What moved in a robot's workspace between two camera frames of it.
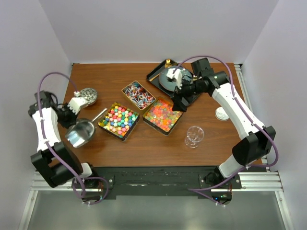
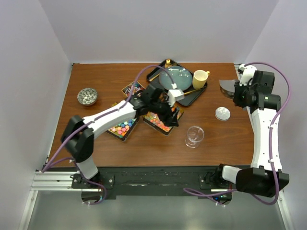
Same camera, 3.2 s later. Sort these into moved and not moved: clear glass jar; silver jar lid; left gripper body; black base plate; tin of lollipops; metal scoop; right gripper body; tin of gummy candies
Moved: right gripper body; metal scoop; left gripper body
Not moved: tin of lollipops; black base plate; clear glass jar; silver jar lid; tin of gummy candies
